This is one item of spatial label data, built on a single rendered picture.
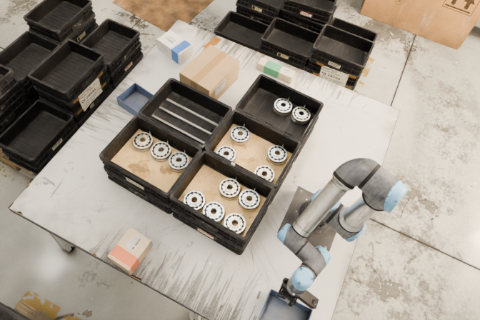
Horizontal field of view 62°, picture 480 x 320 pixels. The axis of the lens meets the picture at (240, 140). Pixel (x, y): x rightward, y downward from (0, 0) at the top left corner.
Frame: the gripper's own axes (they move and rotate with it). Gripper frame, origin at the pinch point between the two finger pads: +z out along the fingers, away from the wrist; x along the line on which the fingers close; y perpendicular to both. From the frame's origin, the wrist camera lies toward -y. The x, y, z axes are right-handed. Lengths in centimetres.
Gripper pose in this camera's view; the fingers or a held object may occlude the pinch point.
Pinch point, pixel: (291, 300)
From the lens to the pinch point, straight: 192.4
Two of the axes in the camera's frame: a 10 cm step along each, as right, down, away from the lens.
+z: -0.8, 5.5, 8.3
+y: -9.0, -4.0, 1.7
